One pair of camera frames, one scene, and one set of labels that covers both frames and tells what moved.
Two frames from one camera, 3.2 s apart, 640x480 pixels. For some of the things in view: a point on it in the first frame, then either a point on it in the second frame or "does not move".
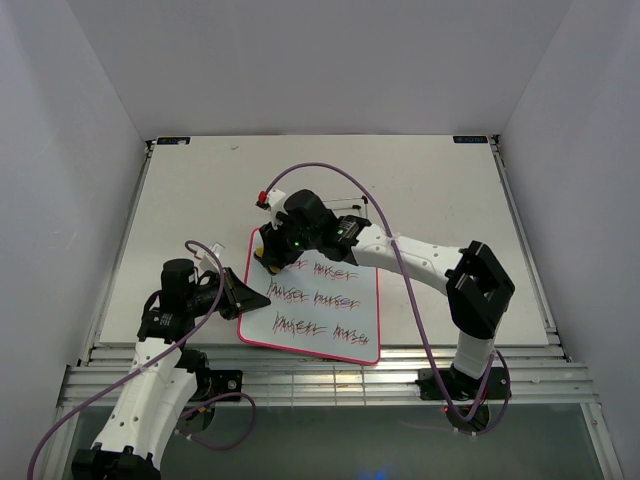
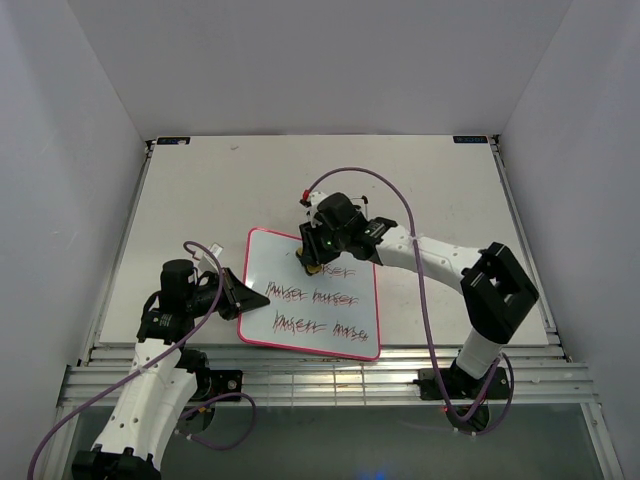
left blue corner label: x=173 y=140 does not move
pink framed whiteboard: x=323 y=306 does not move
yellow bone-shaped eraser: x=259 y=251 to x=310 y=268
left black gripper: x=239 y=297 does not move
